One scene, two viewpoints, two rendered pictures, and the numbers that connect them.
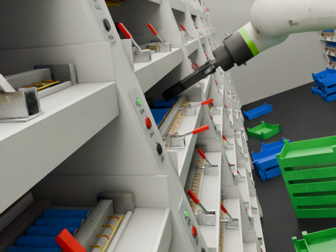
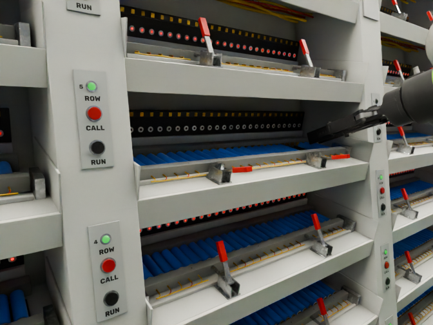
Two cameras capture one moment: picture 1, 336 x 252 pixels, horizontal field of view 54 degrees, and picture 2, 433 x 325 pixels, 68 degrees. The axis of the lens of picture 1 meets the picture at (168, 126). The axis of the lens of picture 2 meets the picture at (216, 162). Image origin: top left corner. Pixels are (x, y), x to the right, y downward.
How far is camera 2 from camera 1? 46 cm
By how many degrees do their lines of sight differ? 40
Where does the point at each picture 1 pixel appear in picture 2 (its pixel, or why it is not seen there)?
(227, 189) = (366, 294)
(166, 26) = (354, 53)
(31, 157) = not seen: outside the picture
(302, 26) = not seen: outside the picture
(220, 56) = (389, 101)
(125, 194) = (38, 176)
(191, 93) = (358, 147)
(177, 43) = (359, 77)
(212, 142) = (365, 222)
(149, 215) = (36, 207)
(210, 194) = (279, 270)
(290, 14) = not seen: outside the picture
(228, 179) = (372, 282)
